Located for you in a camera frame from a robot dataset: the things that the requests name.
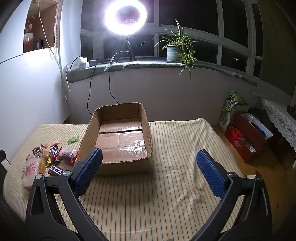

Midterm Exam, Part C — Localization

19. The green snack bag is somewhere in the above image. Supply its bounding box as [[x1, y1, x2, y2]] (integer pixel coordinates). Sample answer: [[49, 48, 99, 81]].
[[219, 90, 243, 131]]

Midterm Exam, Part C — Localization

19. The open cardboard box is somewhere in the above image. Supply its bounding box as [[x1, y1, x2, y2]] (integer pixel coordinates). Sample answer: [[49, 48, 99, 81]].
[[78, 102, 153, 176]]

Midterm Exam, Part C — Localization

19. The bagged toast bread loaf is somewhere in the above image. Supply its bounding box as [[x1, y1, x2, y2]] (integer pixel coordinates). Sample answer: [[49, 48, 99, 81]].
[[23, 153, 46, 190]]

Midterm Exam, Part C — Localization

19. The pink candy packet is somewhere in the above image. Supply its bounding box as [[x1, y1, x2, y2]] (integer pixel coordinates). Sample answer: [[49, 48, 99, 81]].
[[48, 140, 60, 147]]

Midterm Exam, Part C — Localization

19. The potted spider plant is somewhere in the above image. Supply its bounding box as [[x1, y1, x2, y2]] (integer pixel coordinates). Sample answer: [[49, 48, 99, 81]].
[[154, 19, 197, 79]]

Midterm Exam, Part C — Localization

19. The dark red jujube snack bag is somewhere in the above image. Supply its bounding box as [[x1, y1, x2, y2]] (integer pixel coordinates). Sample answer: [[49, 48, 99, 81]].
[[58, 148, 79, 167]]

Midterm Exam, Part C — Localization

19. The ring light on tripod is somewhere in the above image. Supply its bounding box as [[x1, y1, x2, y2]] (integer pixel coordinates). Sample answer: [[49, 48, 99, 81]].
[[104, 1, 147, 65]]

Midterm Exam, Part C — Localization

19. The red gift box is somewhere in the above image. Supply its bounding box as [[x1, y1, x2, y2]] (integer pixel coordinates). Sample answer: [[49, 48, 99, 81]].
[[224, 113, 273, 163]]

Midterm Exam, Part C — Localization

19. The snickers bar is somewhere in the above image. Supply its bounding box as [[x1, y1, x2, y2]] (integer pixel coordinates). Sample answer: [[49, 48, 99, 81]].
[[48, 165, 64, 176], [49, 145, 59, 161]]

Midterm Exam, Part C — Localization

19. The green candy packet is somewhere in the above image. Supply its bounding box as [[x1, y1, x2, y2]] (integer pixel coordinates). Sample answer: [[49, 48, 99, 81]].
[[67, 136, 79, 145]]

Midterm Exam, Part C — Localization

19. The striped beige table cloth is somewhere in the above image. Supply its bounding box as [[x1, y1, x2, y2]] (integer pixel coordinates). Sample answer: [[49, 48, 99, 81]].
[[3, 117, 245, 241]]

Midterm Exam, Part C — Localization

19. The black cable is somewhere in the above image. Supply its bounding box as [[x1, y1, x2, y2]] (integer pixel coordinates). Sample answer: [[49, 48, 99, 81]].
[[86, 65, 97, 117]]

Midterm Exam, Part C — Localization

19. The red decorated vase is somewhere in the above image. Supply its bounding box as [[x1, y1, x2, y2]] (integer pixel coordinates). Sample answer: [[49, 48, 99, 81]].
[[23, 16, 35, 53]]

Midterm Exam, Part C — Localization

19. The white power adapter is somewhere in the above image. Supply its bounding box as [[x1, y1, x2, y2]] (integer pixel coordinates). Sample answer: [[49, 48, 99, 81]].
[[72, 57, 89, 69]]

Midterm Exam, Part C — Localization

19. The small dark red-ended candy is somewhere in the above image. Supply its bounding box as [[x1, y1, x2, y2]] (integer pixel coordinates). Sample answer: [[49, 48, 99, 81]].
[[32, 147, 44, 155]]

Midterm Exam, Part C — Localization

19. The lace white cloth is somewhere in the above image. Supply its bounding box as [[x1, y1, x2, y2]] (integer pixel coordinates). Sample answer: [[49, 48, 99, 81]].
[[261, 98, 295, 150]]

